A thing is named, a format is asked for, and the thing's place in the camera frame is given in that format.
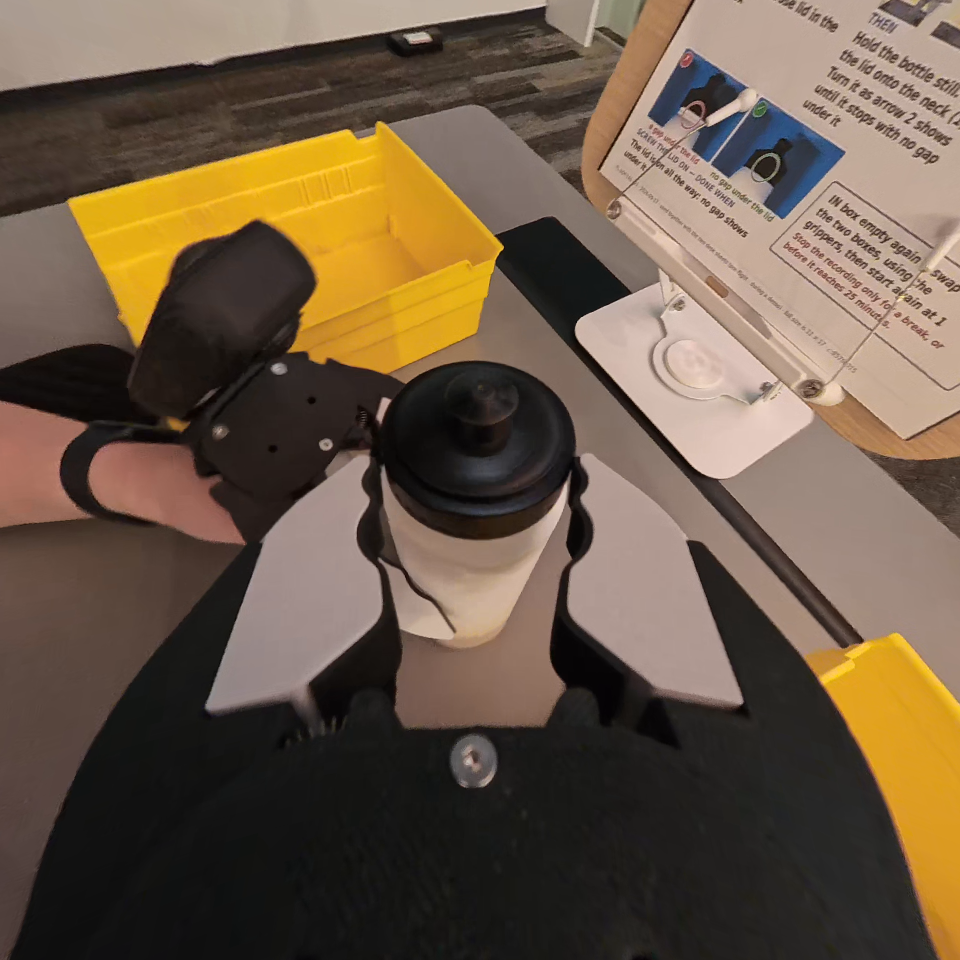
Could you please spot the wooden display board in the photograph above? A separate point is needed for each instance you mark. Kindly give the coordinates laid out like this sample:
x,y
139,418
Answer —
x,y
645,45

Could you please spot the white stand base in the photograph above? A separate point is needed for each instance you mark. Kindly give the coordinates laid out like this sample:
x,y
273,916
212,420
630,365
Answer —
x,y
637,352

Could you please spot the small black floor device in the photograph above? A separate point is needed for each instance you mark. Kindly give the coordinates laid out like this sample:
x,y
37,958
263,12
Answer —
x,y
414,41

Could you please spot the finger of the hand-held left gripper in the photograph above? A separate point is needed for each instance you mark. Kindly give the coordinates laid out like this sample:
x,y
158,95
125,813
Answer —
x,y
420,619

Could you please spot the person's left hand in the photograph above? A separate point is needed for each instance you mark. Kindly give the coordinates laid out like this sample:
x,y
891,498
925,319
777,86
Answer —
x,y
150,480

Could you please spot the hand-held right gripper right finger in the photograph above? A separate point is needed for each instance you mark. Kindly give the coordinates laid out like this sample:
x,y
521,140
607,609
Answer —
x,y
645,600

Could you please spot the white plastic bottle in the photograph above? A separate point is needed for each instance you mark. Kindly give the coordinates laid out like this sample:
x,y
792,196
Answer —
x,y
465,570

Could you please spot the yellow plastic bin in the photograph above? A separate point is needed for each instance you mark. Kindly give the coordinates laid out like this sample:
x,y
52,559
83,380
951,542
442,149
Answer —
x,y
360,247
900,750

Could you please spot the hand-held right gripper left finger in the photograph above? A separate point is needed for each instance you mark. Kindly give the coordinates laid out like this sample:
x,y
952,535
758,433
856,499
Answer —
x,y
300,600

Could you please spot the black bottle lid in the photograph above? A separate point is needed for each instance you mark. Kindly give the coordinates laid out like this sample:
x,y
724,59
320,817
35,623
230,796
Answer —
x,y
472,465

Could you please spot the printed instruction sheet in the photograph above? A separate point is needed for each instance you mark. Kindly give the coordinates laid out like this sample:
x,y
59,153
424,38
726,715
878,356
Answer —
x,y
787,60

